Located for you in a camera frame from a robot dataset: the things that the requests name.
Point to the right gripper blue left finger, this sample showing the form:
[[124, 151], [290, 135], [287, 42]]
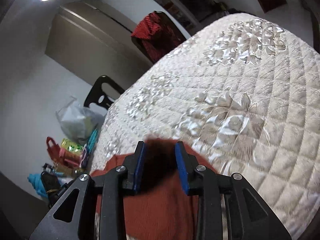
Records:
[[119, 182]]

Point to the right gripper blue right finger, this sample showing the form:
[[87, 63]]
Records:
[[199, 180]]

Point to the rust red knit sweater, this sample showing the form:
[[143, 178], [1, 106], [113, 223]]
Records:
[[162, 210]]

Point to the blue plastic item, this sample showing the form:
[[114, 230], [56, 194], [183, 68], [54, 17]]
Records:
[[36, 182]]

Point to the red gift bag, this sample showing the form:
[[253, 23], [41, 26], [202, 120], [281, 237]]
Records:
[[60, 155]]

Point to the green yellow snack packet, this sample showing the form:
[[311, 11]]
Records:
[[72, 146]]

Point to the teal patterned pouch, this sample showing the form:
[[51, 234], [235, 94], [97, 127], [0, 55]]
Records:
[[92, 140]]

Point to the white plastic bag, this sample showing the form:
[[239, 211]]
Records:
[[78, 122]]

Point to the white quilted bedspread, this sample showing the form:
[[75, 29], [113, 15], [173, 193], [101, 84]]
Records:
[[244, 93]]

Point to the red cloth on chair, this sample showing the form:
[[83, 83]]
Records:
[[156, 35]]

